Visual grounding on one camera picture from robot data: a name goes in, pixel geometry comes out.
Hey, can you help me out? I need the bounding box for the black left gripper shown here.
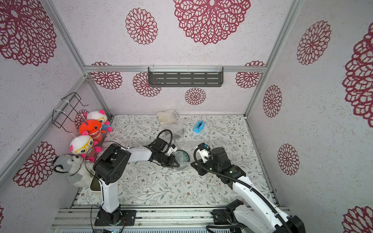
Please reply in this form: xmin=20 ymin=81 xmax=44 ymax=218
xmin=157 ymin=152 xmax=180 ymax=168

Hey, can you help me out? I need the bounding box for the blue floral ceramic plate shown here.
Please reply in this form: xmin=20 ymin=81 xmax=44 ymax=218
xmin=173 ymin=150 xmax=190 ymax=168

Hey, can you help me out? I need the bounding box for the clear bubble wrap sheet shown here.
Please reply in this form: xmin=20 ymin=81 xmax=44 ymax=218
xmin=170 ymin=140 xmax=203 ymax=172
xmin=155 ymin=108 xmax=181 ymax=125
xmin=160 ymin=118 xmax=186 ymax=139

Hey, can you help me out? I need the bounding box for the blue tape dispenser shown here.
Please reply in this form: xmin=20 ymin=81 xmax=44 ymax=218
xmin=193 ymin=120 xmax=205 ymax=134

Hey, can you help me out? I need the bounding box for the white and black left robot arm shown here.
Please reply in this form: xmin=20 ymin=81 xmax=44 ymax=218
xmin=93 ymin=138 xmax=180 ymax=214

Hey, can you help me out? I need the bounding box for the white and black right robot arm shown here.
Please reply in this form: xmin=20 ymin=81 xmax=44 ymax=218
xmin=191 ymin=143 xmax=306 ymax=233

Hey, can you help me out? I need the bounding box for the red monster plush toy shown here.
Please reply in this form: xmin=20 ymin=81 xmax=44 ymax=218
xmin=79 ymin=119 xmax=106 ymax=143

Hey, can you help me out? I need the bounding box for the white plush with blue dots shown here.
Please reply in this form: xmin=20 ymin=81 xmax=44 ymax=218
xmin=84 ymin=110 xmax=113 ymax=133

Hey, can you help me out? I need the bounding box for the white plush with striped shirt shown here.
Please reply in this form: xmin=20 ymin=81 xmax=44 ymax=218
xmin=70 ymin=135 xmax=103 ymax=163

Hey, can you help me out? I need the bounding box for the grey plush koala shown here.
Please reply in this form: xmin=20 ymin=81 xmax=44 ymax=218
xmin=53 ymin=154 xmax=94 ymax=187

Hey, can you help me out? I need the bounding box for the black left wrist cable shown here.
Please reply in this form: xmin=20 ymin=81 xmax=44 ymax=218
xmin=155 ymin=129 xmax=174 ymax=152

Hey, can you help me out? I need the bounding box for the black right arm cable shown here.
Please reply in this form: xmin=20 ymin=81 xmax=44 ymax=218
xmin=193 ymin=142 xmax=293 ymax=233

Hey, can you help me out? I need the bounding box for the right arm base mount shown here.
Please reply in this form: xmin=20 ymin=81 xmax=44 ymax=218
xmin=210 ymin=199 xmax=244 ymax=225

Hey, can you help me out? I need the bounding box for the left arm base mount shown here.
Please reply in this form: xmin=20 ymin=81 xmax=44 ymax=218
xmin=94 ymin=208 xmax=137 ymax=226

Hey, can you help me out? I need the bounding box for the grey slotted wall shelf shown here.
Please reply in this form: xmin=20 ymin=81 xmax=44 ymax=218
xmin=148 ymin=67 xmax=224 ymax=87

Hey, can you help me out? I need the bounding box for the black wire wall basket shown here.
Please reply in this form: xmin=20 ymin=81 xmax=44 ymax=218
xmin=51 ymin=92 xmax=89 ymax=133

